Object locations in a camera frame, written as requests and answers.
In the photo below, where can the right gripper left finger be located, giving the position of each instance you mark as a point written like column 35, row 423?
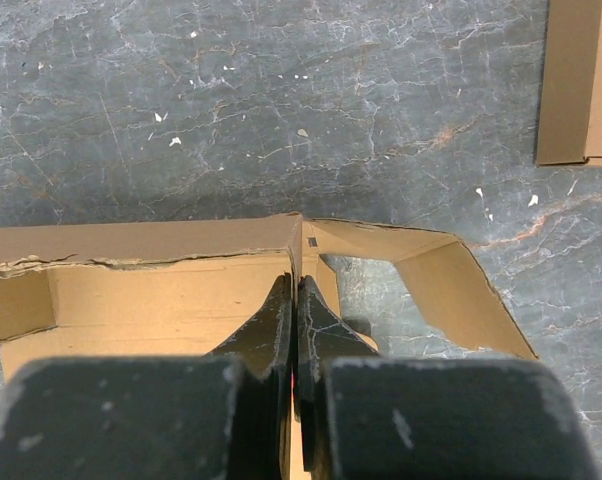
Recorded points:
column 223, row 415

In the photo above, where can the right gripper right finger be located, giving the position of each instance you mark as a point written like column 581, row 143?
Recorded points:
column 367, row 416

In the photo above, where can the brown cardboard box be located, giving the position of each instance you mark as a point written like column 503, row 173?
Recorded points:
column 570, row 116
column 182, row 288

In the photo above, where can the closed brown cardboard box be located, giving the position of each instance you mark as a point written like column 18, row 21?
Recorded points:
column 570, row 116

